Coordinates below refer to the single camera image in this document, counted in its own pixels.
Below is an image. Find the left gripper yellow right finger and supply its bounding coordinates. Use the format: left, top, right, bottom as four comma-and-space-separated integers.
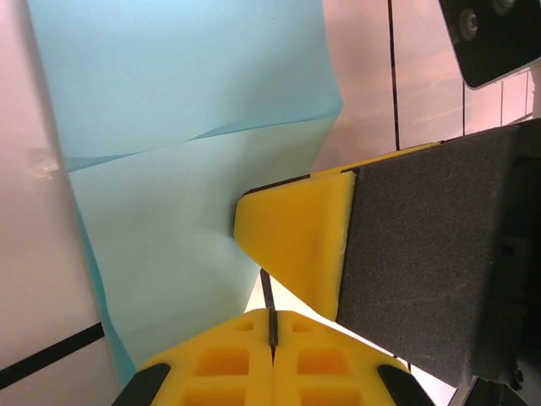
271, 308, 436, 406

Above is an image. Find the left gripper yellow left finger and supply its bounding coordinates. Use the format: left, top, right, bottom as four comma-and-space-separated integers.
112, 308, 275, 406

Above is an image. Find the turquoise cloth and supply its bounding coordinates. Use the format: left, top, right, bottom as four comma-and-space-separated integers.
27, 0, 344, 390

